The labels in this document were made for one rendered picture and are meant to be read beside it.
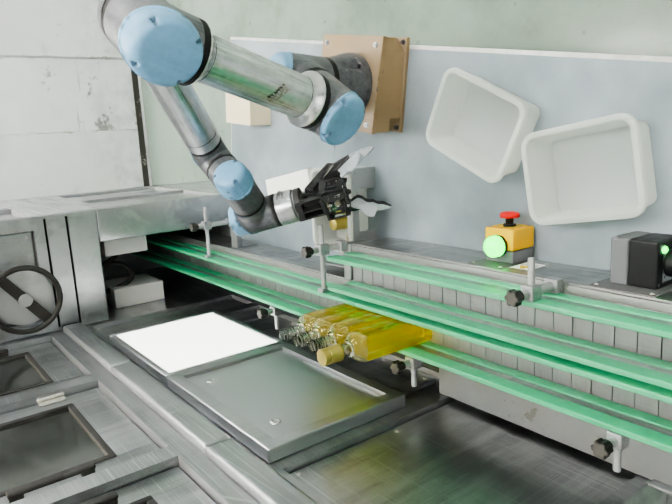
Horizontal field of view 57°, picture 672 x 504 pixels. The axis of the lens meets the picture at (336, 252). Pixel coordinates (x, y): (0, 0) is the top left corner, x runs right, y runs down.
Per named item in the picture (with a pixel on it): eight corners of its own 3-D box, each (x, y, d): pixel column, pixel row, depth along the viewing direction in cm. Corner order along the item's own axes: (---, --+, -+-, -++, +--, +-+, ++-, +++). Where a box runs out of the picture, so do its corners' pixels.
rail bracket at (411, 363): (433, 373, 139) (388, 390, 131) (432, 344, 137) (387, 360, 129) (446, 378, 135) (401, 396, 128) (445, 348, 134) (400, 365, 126)
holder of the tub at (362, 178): (339, 259, 181) (318, 264, 176) (335, 165, 176) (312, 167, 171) (378, 268, 168) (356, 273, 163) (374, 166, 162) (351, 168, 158)
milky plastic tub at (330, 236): (337, 242, 180) (312, 247, 175) (333, 164, 176) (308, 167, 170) (376, 249, 166) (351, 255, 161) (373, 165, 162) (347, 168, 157)
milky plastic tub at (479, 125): (522, 184, 128) (495, 188, 123) (449, 138, 142) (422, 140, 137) (556, 104, 119) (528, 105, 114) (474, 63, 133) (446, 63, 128)
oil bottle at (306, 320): (365, 318, 154) (294, 339, 142) (364, 296, 153) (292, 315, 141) (380, 323, 150) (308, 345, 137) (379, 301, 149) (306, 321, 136)
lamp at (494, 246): (489, 255, 127) (480, 257, 125) (489, 233, 126) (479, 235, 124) (507, 257, 123) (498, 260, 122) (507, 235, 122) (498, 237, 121)
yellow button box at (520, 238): (507, 254, 132) (484, 260, 128) (507, 219, 131) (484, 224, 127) (535, 258, 127) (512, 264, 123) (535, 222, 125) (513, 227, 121)
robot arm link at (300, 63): (313, 46, 144) (264, 39, 136) (345, 72, 136) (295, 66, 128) (298, 94, 150) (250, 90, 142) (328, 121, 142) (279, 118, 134)
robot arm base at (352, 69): (335, 50, 153) (303, 46, 147) (376, 55, 142) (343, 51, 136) (328, 112, 158) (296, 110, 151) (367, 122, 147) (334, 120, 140)
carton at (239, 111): (245, 85, 208) (225, 85, 204) (270, 86, 196) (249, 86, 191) (246, 121, 211) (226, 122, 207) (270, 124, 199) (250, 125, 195)
